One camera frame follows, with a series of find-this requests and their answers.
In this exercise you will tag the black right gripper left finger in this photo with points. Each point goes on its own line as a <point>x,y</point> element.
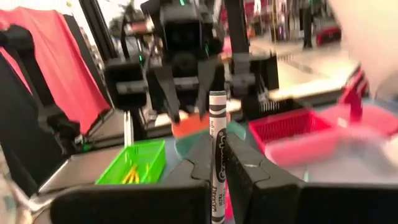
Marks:
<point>140,205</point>

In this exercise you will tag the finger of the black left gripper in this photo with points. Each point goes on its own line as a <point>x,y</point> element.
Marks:
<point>169,93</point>
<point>210,84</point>

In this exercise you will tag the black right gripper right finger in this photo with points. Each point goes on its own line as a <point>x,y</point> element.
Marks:
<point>267,199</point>

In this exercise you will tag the yellow crayon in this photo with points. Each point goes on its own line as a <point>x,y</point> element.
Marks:
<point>136,178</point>
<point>130,176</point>

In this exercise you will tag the grey crayon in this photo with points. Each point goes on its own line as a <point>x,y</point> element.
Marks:
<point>218,155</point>

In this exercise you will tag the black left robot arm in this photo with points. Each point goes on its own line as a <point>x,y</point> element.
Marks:
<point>133,31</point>

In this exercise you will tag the orange plastic bin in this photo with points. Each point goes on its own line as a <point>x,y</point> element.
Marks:
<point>189,126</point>

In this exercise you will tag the red plastic basket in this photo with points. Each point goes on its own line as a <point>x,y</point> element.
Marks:
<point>289,130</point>
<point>229,202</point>

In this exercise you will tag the green plastic basket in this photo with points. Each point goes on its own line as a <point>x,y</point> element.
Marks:
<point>136,158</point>

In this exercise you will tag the teal plastic bin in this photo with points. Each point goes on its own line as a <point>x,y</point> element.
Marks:
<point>192,143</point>

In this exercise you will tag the black plastic basket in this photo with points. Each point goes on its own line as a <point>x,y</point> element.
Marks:
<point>276,107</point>

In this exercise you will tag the black diagonal support strut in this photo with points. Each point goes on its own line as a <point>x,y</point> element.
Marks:
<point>98,31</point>

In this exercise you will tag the clear plastic bin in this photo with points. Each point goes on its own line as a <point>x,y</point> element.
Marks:
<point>351,155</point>

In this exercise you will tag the red fabric cover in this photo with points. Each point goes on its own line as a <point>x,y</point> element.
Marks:
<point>62,62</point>

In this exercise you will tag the black stand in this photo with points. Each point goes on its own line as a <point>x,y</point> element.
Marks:
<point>25,124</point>

